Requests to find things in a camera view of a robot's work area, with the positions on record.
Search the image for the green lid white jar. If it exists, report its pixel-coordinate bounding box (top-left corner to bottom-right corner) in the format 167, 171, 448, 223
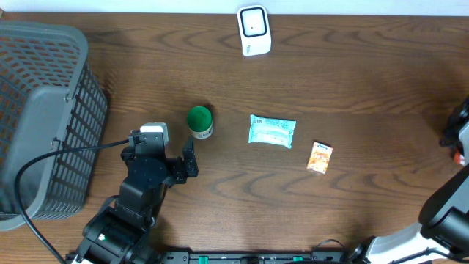
187, 106, 213, 139

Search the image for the teal wet wipes pack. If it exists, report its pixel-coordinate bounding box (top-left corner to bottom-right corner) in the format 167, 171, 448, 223
248, 114, 296, 149

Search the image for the orange tissue pack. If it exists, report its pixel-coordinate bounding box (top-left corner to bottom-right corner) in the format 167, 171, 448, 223
306, 142, 333, 174

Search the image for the red snack package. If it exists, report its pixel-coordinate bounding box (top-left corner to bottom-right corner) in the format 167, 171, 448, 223
453, 152, 465, 166

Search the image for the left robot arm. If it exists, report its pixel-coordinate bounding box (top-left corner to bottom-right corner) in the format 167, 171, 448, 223
65, 131, 199, 264

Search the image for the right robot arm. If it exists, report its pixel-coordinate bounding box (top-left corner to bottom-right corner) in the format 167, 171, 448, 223
347, 99, 468, 264

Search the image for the white barcode scanner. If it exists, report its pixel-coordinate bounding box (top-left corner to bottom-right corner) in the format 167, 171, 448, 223
237, 4, 272, 56

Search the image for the grey plastic mesh basket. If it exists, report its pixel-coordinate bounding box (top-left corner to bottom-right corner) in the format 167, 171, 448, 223
1, 21, 107, 231

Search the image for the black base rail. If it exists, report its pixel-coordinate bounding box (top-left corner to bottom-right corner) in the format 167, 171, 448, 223
158, 249, 347, 264

